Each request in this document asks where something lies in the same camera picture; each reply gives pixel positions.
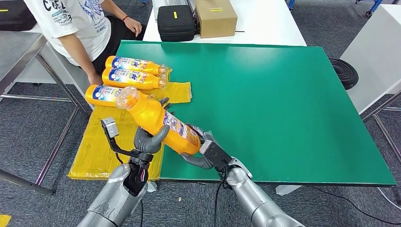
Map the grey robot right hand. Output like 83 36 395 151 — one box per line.
180 123 220 171

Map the person's right hand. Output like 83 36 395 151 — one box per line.
87 73 104 86

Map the person's left hand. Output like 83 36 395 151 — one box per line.
123 17 143 38

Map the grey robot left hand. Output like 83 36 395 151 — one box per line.
133 97 172 155

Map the orange detergent bottle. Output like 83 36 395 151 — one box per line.
85 84 157 108
101 67 168 91
105 55 169 76
115 86 202 157

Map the white desk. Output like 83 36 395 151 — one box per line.
16 26 95 109

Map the black carrying case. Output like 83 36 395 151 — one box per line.
157 5 197 43
0 0 37 32

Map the silver laptop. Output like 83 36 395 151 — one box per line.
152 0 199 22

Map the person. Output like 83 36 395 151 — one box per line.
23 0 147 86

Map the brown cardboard box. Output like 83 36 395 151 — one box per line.
194 0 238 39

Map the grey metal table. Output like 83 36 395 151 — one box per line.
0 31 90 196

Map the black ribbed round stool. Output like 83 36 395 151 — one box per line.
329 58 360 91

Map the white table with metal legs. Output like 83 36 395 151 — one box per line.
340 3 401 170

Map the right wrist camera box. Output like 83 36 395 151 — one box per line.
199 139 235 172

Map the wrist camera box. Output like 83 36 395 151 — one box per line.
100 117 154 162
199 139 235 172

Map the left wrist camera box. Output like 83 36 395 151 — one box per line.
100 117 154 162

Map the black floor cable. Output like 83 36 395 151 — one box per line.
313 187 401 226

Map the white floor cable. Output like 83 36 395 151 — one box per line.
378 188 401 211

